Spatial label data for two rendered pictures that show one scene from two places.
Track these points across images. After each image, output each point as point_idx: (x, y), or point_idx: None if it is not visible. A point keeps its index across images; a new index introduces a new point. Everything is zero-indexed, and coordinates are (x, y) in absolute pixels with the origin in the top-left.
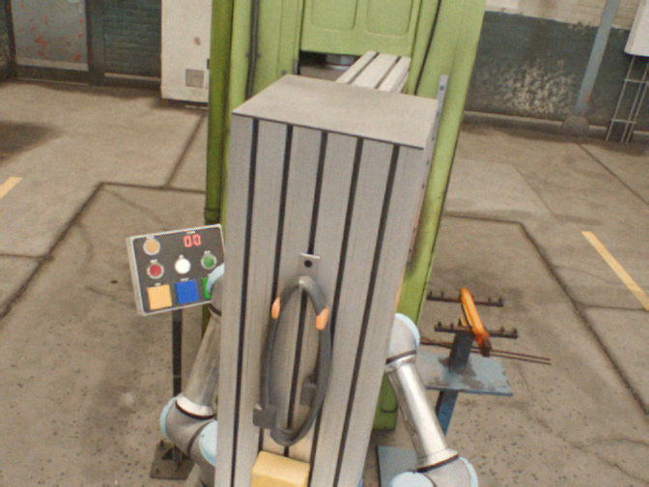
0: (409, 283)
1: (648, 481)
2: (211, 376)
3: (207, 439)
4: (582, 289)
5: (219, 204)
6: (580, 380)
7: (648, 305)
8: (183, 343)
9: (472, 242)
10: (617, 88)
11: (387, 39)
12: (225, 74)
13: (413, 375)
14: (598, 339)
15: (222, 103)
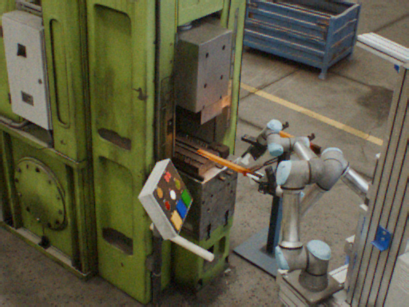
0: (228, 140)
1: (343, 183)
2: (299, 223)
3: (317, 251)
4: None
5: (86, 153)
6: (268, 152)
7: (250, 89)
8: (53, 277)
9: None
10: None
11: (213, 0)
12: (80, 57)
13: (354, 171)
14: (251, 124)
15: (81, 79)
